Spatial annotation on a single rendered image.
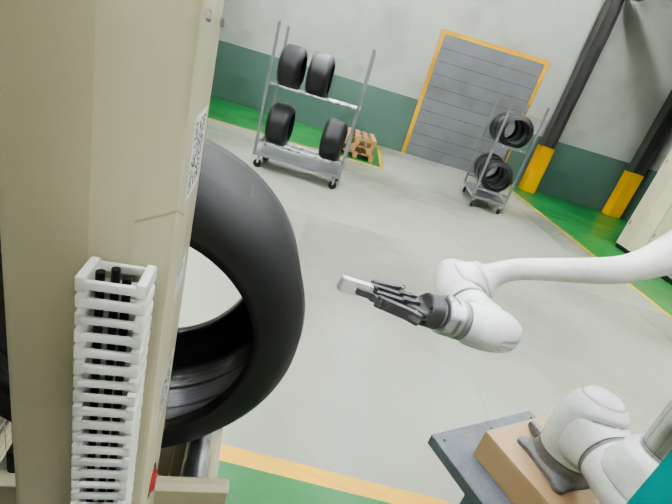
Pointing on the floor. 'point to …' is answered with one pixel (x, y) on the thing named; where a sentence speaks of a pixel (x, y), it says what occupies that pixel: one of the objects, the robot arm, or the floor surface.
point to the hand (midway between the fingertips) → (355, 286)
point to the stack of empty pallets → (363, 145)
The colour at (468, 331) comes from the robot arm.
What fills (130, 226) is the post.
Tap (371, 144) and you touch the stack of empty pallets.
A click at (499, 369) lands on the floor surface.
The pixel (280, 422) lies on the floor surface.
